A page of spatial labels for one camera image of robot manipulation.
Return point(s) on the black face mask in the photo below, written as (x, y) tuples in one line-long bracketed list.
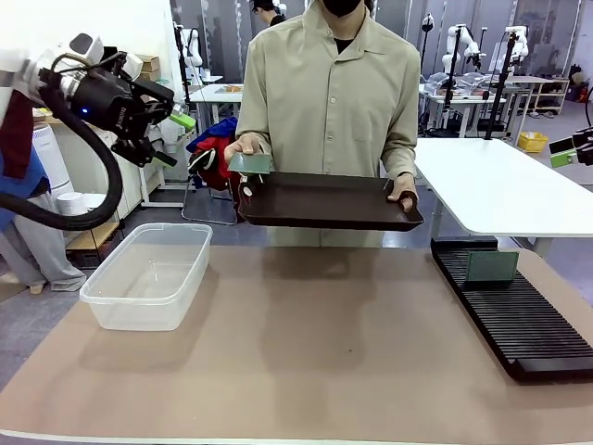
[(340, 7)]

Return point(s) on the clear plastic storage box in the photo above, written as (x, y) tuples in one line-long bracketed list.
[(148, 278)]

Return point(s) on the person's left forearm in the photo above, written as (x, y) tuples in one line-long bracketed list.
[(399, 155)]

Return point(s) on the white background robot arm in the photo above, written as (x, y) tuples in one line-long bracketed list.
[(451, 46), (193, 46), (521, 44)]

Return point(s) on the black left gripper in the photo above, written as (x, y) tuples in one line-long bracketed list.
[(104, 104)]

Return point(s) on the person in beige shirt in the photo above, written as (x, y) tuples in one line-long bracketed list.
[(329, 92)]

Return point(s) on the background person in cap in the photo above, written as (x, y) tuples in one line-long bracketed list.
[(268, 11)]

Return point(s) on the white cylindrical container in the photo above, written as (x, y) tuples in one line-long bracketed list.
[(71, 204)]

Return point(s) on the wide green PCB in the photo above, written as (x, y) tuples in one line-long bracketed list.
[(491, 266)]

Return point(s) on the wooden stool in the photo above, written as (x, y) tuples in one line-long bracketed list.
[(92, 245)]

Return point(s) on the person's left hand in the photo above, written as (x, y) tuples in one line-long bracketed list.
[(403, 190)]

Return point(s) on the person's right forearm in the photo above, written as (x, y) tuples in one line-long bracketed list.
[(255, 123)]

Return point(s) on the white air purifier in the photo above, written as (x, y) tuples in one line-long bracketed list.
[(51, 157)]

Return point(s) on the yellow plastic crate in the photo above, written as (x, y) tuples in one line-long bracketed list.
[(533, 142)]

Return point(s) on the squarish green PCB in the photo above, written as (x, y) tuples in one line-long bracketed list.
[(250, 163)]

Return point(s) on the metal chair frame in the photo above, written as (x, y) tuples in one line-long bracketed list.
[(204, 215)]

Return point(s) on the white table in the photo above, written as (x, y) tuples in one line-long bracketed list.
[(486, 185)]

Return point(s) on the cardboard box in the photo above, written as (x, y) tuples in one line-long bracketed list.
[(149, 65)]

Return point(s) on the black tripod stand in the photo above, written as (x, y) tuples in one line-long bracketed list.
[(502, 88)]

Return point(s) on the person's right hand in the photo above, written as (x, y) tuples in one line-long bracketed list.
[(248, 144)]

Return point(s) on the person in maroon top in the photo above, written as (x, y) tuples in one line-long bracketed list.
[(28, 222)]

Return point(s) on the wooden shelf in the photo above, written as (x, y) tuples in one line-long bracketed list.
[(551, 95)]

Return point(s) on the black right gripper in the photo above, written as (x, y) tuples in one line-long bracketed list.
[(584, 147)]

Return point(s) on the dark brown plastic tray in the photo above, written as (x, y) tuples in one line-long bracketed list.
[(324, 204)]

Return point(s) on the black slotted PCB rack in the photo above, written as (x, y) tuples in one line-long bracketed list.
[(533, 324)]

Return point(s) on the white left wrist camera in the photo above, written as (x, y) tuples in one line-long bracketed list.
[(85, 46)]

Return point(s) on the red and blue jacket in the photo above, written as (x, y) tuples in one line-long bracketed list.
[(213, 148)]

